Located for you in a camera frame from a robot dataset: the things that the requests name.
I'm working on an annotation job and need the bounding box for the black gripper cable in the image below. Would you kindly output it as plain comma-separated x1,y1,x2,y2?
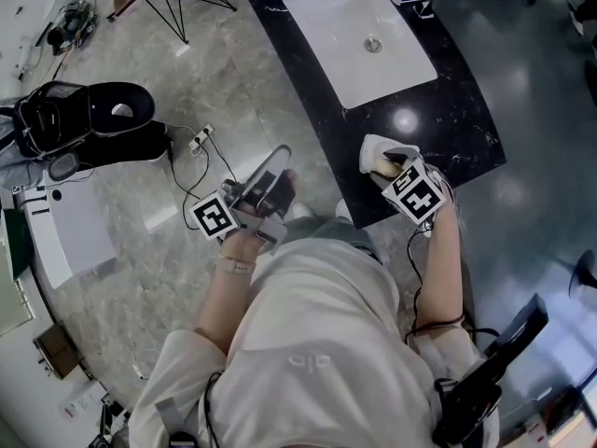
403,224,500,344

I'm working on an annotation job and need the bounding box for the black chair base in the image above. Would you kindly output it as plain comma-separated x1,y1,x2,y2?
567,249,597,298

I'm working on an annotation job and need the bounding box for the black floor cable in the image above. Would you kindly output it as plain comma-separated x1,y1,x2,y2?
165,123,239,231

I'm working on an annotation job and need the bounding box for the black backpack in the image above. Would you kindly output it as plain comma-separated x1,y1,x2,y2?
12,80,157,159

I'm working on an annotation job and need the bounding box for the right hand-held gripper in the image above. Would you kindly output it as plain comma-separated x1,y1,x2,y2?
380,145,456,238

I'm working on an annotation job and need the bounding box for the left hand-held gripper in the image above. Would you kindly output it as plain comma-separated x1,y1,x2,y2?
188,145,299,257

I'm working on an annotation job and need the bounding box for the pile of tools and cables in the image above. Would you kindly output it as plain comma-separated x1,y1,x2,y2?
35,0,99,58

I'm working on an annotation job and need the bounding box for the white sink basin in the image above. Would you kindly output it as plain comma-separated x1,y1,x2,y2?
282,0,438,110

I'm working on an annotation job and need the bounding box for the brown cardboard box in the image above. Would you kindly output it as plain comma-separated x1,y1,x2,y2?
32,320,86,382

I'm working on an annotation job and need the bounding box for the white power strip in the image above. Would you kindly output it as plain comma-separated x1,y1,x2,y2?
187,125,216,150

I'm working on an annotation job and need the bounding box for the person's white shirt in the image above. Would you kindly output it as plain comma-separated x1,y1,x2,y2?
128,238,500,448

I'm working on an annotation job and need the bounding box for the person's right forearm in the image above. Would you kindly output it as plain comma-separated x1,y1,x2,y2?
414,203,469,333

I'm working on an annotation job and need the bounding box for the pink wristwatch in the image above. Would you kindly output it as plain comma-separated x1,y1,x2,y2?
214,258,257,275

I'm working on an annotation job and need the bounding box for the person's left forearm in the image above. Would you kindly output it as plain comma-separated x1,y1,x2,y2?
193,229,267,357

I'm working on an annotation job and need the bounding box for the white flat box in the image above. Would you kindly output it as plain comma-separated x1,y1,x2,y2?
27,184,118,291

